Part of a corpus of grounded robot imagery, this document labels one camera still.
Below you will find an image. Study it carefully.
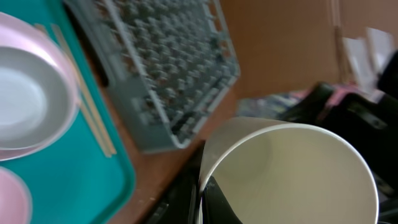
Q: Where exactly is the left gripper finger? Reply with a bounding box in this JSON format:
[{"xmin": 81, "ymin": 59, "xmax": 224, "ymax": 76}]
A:
[{"xmin": 202, "ymin": 177, "xmax": 242, "ymax": 224}]

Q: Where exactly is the white paper cup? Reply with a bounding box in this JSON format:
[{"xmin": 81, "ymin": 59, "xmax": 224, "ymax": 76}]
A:
[{"xmin": 198, "ymin": 117, "xmax": 379, "ymax": 224}]

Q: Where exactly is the grey bowl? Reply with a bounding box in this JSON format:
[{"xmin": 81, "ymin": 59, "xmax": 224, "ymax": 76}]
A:
[{"xmin": 1, "ymin": 47, "xmax": 77, "ymax": 151}]

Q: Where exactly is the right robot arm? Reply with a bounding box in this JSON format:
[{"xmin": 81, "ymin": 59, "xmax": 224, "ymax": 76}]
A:
[{"xmin": 278, "ymin": 54, "xmax": 397, "ymax": 197}]

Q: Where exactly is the grey dishwasher rack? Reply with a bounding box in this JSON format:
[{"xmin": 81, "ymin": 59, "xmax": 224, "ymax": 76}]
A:
[{"xmin": 65, "ymin": 0, "xmax": 240, "ymax": 153}]

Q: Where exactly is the right wooden chopstick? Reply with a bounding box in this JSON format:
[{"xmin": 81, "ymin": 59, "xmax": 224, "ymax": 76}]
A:
[{"xmin": 51, "ymin": 24, "xmax": 117, "ymax": 156}]

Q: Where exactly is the wooden chopstick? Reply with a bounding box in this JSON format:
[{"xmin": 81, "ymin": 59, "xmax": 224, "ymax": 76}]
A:
[
  {"xmin": 33, "ymin": 23, "xmax": 113, "ymax": 158},
  {"xmin": 51, "ymin": 24, "xmax": 117, "ymax": 156}
]

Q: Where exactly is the teal serving tray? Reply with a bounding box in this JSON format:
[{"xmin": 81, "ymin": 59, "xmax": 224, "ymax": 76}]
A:
[{"xmin": 1, "ymin": 0, "xmax": 136, "ymax": 223}]

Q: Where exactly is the left wooden chopstick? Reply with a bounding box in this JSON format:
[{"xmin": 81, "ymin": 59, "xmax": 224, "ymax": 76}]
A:
[{"xmin": 33, "ymin": 23, "xmax": 113, "ymax": 158}]

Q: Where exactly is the large white plate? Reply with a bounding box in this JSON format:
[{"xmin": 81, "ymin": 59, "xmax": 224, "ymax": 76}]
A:
[{"xmin": 1, "ymin": 13, "xmax": 80, "ymax": 161}]

